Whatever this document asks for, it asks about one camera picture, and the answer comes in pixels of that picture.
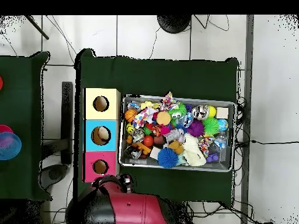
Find black tripod leg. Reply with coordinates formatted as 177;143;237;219
24;15;50;40

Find wire mesh bin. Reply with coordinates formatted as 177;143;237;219
118;93;237;173

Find black upright panel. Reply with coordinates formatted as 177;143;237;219
61;81;74;165

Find plain wooden block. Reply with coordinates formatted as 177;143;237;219
216;107;230;120

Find blue spiky rubber ball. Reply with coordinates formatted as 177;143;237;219
157;147;179;169

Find black floor cable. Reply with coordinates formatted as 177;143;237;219
249;139;299;145

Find cream waffle cloth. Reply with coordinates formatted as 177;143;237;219
180;133;207;167

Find blue plastic cup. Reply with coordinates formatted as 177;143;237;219
0;131;22;161

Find grey floor cable cover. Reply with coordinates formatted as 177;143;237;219
240;15;255;224

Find pink plastic cup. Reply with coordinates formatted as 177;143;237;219
0;124;14;134

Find grey oval floor base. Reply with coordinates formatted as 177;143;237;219
38;163;69;190

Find purple knobby rubber ball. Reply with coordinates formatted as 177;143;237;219
186;119;206;138

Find blue globe ball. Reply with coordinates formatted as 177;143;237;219
217;118;229;132

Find black round stand base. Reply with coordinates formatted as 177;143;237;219
157;15;192;34

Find green spiky rubber ball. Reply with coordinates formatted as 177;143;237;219
201;117;220;135

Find dark green side tablecloth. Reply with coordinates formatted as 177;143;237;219
0;51;53;202

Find orange toy basketball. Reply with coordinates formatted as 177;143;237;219
124;108;138;123

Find wooden box with three holes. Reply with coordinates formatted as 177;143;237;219
83;87;121;183

